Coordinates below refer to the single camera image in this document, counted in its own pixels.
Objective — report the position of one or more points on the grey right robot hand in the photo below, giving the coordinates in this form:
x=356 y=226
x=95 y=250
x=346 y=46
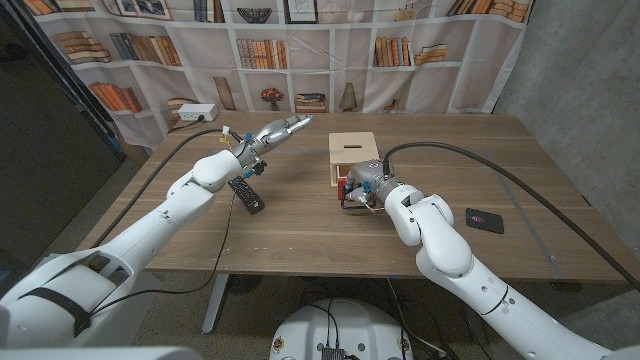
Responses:
x=370 y=177

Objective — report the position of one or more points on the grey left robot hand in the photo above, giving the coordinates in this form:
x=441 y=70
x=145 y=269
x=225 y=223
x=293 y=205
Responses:
x=270 y=135

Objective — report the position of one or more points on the light wooden box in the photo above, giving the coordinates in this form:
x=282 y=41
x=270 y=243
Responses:
x=352 y=147

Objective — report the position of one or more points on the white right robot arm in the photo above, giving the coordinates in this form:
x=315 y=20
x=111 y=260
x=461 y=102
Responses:
x=450 y=250

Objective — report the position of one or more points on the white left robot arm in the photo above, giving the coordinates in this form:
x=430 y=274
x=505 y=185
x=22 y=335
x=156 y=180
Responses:
x=150 y=230

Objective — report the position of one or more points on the black TV remote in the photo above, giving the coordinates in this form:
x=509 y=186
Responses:
x=249 y=197

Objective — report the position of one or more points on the black wallet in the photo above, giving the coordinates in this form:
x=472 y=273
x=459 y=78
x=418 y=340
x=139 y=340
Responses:
x=484 y=221

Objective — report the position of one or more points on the white power strip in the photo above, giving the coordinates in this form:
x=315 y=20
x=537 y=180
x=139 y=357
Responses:
x=197 y=112

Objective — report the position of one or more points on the printed bookshelf backdrop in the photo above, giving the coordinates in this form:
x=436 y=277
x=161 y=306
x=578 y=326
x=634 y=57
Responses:
x=350 y=75

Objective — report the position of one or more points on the white robot torso base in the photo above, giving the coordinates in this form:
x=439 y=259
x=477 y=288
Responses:
x=345 y=325

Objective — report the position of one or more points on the white table leg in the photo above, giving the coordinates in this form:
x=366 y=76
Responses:
x=216 y=305

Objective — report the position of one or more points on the dark table leg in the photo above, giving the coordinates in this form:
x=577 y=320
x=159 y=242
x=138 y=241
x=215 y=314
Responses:
x=472 y=325

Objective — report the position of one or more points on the black partition panel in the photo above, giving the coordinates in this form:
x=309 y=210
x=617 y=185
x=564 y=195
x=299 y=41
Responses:
x=40 y=150

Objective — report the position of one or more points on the white robot chest cover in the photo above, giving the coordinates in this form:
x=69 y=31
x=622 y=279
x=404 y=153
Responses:
x=100 y=354

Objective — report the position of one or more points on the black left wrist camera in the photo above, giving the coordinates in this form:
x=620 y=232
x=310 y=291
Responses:
x=257 y=169

